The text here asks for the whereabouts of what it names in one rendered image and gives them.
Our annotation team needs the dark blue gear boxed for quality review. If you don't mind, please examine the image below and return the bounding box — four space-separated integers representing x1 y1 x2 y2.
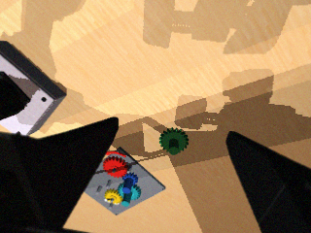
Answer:
122 172 138 193

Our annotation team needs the green gear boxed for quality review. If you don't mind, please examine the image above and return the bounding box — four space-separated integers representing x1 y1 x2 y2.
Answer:
159 127 189 155

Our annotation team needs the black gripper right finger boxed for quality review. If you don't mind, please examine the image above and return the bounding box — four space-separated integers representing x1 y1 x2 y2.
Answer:
225 131 311 233

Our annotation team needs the dark teal gear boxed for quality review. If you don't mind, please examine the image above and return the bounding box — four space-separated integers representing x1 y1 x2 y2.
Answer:
118 183 141 206

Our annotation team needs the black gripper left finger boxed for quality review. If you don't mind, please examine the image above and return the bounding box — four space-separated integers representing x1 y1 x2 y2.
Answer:
0 116 119 228

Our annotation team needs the yellow gear with black stripe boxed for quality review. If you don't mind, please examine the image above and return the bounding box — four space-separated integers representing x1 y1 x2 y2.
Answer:
105 188 123 204

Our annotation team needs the red gear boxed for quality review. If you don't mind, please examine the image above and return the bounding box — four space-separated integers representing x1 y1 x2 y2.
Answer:
103 156 128 178

